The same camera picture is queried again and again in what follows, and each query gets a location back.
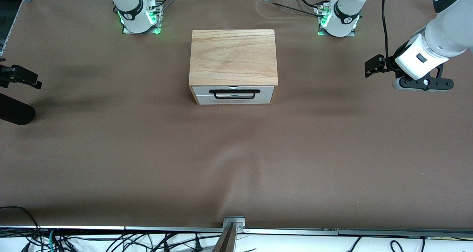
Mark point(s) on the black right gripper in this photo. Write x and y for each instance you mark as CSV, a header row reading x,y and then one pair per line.
x,y
14,75

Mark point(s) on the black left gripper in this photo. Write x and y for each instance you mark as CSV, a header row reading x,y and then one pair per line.
x,y
388,64

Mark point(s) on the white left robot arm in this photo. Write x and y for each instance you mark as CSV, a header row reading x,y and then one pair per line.
x,y
447,41

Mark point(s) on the wooden drawer cabinet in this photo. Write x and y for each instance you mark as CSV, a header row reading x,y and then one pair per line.
x,y
232,56

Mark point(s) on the black rounded bar object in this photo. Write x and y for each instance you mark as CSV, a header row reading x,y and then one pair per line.
x,y
14,109

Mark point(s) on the brown table cover sheet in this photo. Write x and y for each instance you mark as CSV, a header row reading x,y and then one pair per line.
x,y
236,163

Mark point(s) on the aluminium camera mount post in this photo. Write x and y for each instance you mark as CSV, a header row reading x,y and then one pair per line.
x,y
226,241

